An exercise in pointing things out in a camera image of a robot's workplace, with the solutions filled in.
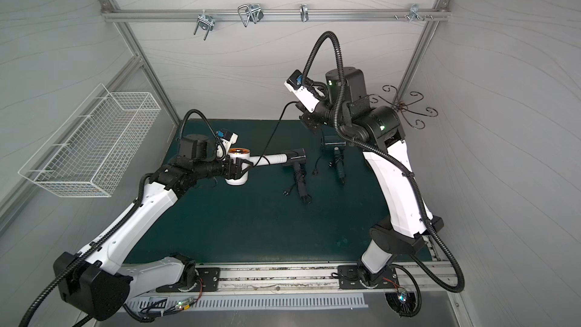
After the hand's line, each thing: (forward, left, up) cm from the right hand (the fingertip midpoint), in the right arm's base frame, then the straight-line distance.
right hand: (303, 99), depth 59 cm
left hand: (-5, +19, -23) cm, 31 cm away
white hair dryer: (-5, +19, -19) cm, 27 cm away
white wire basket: (-8, +66, -15) cm, 68 cm away
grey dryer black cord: (-3, +7, -47) cm, 48 cm away
